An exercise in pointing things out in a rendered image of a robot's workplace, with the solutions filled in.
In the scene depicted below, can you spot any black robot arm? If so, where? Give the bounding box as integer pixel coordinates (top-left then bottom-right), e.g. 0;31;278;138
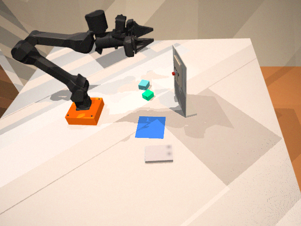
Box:
11;10;127;111

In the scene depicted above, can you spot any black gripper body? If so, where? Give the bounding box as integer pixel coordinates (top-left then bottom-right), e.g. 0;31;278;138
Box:
110;19;135;57

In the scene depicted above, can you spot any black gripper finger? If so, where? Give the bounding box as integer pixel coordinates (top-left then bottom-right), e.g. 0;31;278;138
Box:
132;35;154;54
134;21;153;38

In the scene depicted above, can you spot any light blue cube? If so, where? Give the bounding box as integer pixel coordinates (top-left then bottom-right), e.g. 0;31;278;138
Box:
138;79;150;91

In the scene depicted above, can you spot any blue square marking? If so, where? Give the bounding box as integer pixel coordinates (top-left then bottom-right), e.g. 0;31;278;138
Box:
135;116;166;139

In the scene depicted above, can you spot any green cube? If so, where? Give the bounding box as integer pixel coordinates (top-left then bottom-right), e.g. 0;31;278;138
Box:
142;89;154;101

